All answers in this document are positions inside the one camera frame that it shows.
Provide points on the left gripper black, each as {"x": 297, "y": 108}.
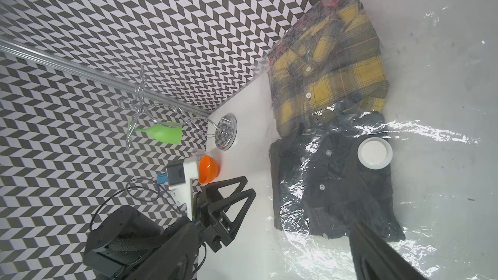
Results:
{"x": 215, "y": 228}

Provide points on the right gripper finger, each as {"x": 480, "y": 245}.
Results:
{"x": 374, "y": 259}

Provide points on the clear plastic vacuum bag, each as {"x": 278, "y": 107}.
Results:
{"x": 440, "y": 59}

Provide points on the yellow plaid shirt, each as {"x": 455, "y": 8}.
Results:
{"x": 331, "y": 67}

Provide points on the red black plaid shirt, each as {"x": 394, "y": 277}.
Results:
{"x": 329, "y": 6}

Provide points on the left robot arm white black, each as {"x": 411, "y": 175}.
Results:
{"x": 128, "y": 245}

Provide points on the orange plastic bowl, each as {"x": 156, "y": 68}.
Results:
{"x": 208, "y": 170}

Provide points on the chrome glass holder stand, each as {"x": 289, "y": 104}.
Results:
{"x": 225, "y": 130}

